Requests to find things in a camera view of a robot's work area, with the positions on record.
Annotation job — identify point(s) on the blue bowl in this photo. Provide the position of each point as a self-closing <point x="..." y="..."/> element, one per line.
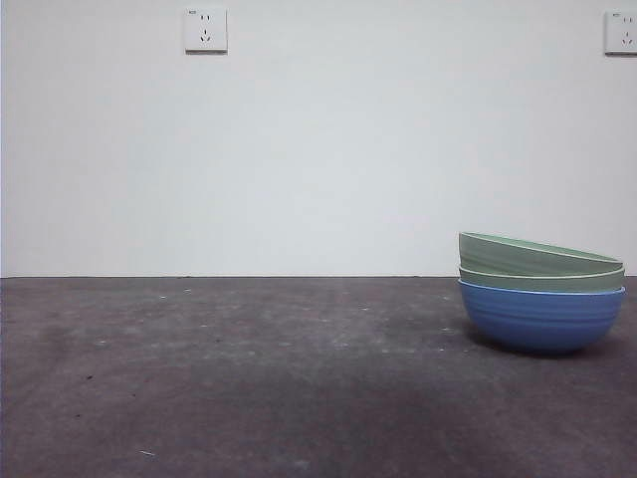
<point x="540" y="318"/>

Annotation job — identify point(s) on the pale green bowl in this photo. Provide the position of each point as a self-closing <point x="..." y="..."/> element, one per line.
<point x="497" y="256"/>
<point x="537" y="281"/>

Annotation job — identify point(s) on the white wall socket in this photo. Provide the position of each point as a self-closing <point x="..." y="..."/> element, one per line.
<point x="206" y="30"/>
<point x="622" y="32"/>

